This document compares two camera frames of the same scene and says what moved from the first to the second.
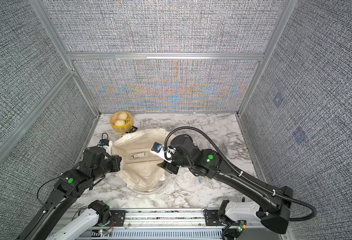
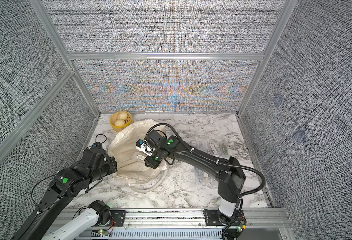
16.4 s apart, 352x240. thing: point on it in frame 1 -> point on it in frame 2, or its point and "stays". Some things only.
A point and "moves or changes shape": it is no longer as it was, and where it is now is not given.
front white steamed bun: [119, 122] stays
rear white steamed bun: [122, 115] stays
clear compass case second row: [139, 155] -> [206, 178]
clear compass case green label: [224, 149] stays
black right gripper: [170, 167] -> [150, 163]
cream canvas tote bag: [139, 165] moves or changes shape
